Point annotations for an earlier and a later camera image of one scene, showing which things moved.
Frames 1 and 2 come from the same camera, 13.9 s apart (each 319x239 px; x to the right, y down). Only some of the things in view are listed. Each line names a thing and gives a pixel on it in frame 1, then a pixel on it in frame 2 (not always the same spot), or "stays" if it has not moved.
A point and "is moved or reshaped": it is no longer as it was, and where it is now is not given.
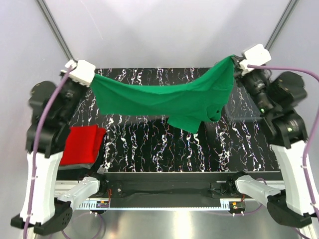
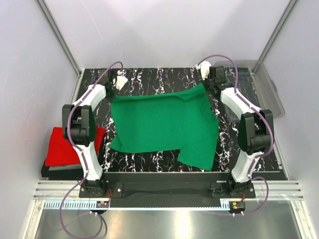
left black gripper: (85, 88) → (109, 99)
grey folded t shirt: (88, 166) stays
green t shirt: (188, 98) is moved or reshaped
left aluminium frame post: (56, 29) stays
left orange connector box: (102, 204) stays
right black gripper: (239, 75) → (208, 75)
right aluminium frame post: (290, 7) stays
